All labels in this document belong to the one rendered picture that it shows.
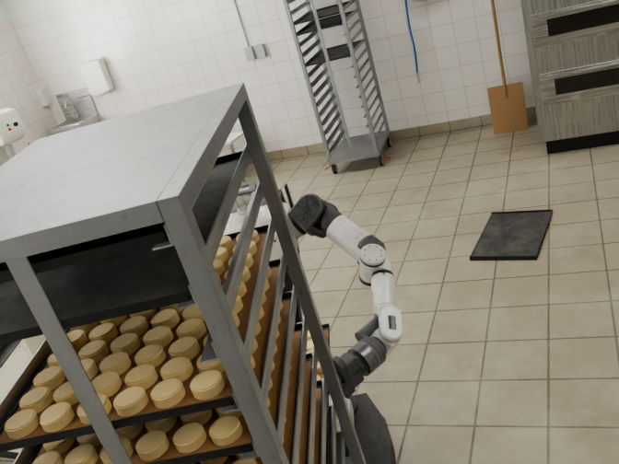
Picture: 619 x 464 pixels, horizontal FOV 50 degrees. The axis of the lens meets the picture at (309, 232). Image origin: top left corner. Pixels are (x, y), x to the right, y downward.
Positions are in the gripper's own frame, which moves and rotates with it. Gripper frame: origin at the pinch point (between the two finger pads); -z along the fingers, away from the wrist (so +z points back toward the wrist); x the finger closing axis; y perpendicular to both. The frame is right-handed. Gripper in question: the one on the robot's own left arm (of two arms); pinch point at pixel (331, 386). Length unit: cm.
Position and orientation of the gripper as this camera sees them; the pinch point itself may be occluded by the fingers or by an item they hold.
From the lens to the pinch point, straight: 180.8
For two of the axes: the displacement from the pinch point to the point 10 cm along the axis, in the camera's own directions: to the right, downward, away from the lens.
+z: 7.1, -4.6, 5.4
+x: -2.7, -8.8, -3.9
